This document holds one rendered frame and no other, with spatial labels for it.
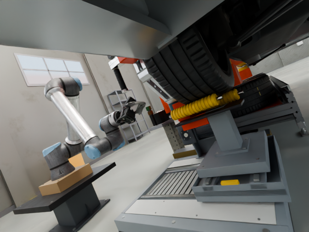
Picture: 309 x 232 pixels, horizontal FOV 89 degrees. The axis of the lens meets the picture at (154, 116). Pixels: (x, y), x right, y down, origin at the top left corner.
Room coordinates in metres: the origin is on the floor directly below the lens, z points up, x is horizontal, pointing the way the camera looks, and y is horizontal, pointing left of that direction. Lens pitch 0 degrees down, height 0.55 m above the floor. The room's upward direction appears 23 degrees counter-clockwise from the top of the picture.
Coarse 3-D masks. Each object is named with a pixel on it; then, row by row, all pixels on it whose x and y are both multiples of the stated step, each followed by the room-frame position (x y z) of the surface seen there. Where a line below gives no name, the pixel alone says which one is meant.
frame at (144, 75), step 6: (138, 60) 0.77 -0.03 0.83; (138, 66) 0.75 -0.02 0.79; (144, 66) 0.72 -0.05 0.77; (138, 72) 0.74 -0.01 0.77; (144, 72) 0.73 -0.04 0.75; (144, 78) 0.75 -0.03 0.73; (150, 78) 0.74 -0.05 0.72; (150, 84) 0.78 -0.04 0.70; (156, 84) 0.77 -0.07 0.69; (156, 90) 0.80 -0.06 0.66; (162, 90) 0.80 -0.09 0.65; (162, 96) 0.83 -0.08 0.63; (168, 96) 0.85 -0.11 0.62; (168, 102) 0.87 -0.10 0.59
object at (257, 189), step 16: (272, 144) 0.89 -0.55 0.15; (272, 160) 0.74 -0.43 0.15; (224, 176) 0.77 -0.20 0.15; (240, 176) 0.72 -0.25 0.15; (256, 176) 0.62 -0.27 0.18; (272, 176) 0.63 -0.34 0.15; (208, 192) 0.71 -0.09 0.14; (224, 192) 0.67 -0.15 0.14; (240, 192) 0.63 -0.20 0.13; (256, 192) 0.60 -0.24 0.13; (272, 192) 0.57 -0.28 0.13; (288, 192) 0.57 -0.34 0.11
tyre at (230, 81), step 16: (192, 32) 0.54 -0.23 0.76; (176, 48) 0.58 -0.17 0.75; (192, 48) 0.56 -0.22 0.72; (160, 64) 0.63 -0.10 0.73; (176, 64) 0.61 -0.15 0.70; (192, 64) 0.60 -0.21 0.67; (208, 64) 0.58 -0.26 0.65; (160, 80) 0.68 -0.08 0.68; (176, 80) 0.66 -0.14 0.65; (192, 80) 0.66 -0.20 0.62; (208, 80) 0.64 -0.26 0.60; (224, 80) 0.67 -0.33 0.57; (176, 96) 0.74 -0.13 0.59; (192, 96) 0.74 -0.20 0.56
